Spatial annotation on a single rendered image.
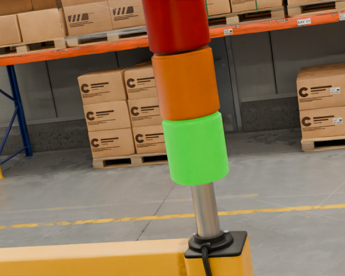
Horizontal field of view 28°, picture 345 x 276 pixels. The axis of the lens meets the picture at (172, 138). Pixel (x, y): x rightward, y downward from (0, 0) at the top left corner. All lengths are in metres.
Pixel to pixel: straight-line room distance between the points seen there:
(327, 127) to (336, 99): 0.35
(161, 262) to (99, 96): 8.13
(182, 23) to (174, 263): 0.21
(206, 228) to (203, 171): 0.06
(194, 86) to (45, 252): 0.22
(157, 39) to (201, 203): 0.14
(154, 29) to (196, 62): 0.04
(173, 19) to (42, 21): 8.29
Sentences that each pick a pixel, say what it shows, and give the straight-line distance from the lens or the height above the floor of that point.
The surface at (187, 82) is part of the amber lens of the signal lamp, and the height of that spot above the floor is 2.25.
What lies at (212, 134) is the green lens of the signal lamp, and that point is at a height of 2.20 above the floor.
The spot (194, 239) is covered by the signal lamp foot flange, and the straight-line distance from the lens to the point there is 0.60.
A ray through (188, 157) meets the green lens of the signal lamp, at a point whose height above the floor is 2.19.
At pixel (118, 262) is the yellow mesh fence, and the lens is 0.62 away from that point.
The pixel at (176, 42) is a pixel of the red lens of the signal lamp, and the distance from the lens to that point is 0.54.
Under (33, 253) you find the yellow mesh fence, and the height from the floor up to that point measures 2.10.
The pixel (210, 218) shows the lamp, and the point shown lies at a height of 2.13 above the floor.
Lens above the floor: 2.33
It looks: 14 degrees down
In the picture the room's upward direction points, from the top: 9 degrees counter-clockwise
